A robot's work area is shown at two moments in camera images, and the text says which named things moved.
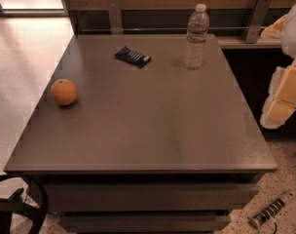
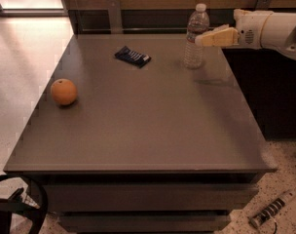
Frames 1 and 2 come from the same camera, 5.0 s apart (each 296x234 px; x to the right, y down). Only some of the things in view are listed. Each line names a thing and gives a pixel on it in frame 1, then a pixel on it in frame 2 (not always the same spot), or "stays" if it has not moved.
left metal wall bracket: (115, 16) stays
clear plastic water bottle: (198, 26) stays
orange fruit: (63, 91) stays
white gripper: (294, 33) → (249, 29)
